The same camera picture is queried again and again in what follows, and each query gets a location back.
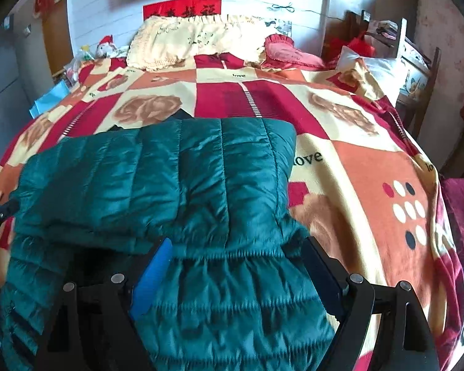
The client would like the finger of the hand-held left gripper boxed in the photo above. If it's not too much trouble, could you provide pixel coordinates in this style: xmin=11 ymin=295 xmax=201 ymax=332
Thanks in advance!
xmin=0 ymin=199 xmax=19 ymax=225

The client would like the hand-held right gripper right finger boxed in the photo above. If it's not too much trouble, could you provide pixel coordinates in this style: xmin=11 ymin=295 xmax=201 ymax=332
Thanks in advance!
xmin=300 ymin=236 xmax=440 ymax=371

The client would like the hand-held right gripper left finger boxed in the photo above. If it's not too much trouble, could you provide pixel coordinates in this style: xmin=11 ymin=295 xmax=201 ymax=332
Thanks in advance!
xmin=35 ymin=238 xmax=174 ymax=371

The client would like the teal quilted puffer jacket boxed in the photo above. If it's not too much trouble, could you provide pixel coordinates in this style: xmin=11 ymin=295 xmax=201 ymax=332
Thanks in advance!
xmin=0 ymin=117 xmax=347 ymax=371

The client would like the light blue bag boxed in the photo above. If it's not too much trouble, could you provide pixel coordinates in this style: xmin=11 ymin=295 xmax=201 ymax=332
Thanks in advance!
xmin=29 ymin=81 xmax=71 ymax=119

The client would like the red orange printed blanket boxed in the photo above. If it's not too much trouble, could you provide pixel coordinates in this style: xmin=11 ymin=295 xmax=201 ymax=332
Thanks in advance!
xmin=0 ymin=52 xmax=464 ymax=371

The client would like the grey wardrobe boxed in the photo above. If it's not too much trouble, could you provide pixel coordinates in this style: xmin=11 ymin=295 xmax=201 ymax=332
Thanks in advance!
xmin=0 ymin=8 xmax=36 ymax=156

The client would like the wooden door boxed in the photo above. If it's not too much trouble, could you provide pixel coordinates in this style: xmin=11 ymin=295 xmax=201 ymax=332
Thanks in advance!
xmin=42 ymin=0 xmax=74 ymax=76

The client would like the plush toy with red hat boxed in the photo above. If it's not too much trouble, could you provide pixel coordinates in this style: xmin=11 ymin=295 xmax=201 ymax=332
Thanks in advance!
xmin=97 ymin=35 xmax=119 ymax=59

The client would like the white pillow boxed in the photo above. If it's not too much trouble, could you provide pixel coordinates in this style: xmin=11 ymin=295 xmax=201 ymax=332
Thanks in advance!
xmin=338 ymin=45 xmax=407 ymax=98

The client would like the wooden chair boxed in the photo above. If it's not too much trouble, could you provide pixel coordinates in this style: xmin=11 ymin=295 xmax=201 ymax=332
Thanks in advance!
xmin=344 ymin=10 xmax=442 ymax=140

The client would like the pink ruffled pillow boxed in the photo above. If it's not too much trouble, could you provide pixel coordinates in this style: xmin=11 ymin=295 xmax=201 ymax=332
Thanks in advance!
xmin=263 ymin=34 xmax=326 ymax=71

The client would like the red bag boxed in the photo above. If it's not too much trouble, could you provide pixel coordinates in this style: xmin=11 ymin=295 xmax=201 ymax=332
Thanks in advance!
xmin=348 ymin=33 xmax=378 ymax=57

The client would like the cream ruffled pillow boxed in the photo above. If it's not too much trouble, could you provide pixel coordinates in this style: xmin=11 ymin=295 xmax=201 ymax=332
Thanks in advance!
xmin=126 ymin=13 xmax=279 ymax=72

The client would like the red wall banner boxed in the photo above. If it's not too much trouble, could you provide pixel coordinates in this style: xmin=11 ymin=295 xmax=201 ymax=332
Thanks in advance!
xmin=143 ymin=0 xmax=221 ymax=20

